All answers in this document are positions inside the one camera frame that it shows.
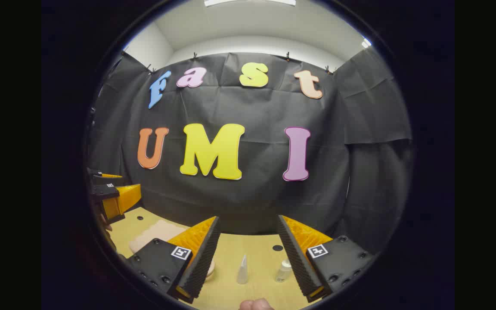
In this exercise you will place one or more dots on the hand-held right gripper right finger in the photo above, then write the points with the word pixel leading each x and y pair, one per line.
pixel 297 258

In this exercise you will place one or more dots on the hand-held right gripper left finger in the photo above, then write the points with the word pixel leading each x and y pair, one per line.
pixel 205 258

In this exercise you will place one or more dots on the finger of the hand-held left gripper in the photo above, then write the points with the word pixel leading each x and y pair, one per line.
pixel 106 178
pixel 123 200

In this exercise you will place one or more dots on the white pump bottle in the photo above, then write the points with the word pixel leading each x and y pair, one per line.
pixel 283 272

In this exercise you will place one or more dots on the white squeeze tube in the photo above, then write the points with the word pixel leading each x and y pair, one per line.
pixel 243 271

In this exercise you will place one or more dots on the beige suitcase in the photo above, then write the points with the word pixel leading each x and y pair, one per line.
pixel 157 232

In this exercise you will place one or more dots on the black backdrop cloth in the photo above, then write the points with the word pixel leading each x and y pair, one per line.
pixel 252 198

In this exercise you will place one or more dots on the ceiling light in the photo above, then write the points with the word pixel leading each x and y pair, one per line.
pixel 250 2

